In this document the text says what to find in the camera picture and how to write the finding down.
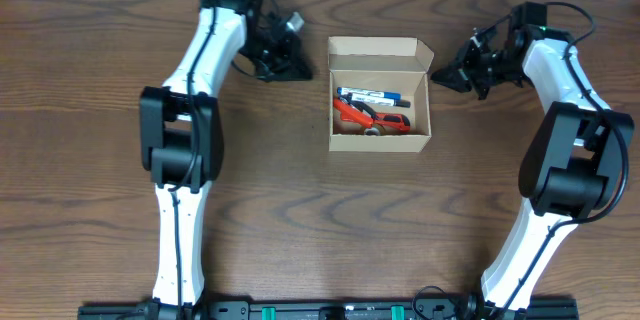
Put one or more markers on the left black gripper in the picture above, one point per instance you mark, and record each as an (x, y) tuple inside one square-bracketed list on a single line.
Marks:
[(279, 60)]

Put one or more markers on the cardboard box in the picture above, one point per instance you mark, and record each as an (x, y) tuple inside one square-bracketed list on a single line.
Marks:
[(390, 64)]

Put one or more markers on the blue whiteboard marker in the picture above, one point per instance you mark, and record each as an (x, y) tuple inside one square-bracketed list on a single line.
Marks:
[(372, 93)]

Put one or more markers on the black whiteboard marker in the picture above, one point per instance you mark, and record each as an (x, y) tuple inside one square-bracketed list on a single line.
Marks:
[(353, 97)]

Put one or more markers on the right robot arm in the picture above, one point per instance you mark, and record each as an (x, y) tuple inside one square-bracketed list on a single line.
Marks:
[(574, 172)]

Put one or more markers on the red utility knife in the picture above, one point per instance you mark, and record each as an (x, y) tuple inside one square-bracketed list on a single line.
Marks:
[(392, 121)]

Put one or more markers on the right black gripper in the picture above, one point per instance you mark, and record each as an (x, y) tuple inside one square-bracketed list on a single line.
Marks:
[(476, 65)]

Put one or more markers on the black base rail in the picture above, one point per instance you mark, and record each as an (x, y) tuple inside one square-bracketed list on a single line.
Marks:
[(433, 307)]

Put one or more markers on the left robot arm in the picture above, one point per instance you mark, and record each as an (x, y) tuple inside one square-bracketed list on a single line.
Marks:
[(182, 144)]

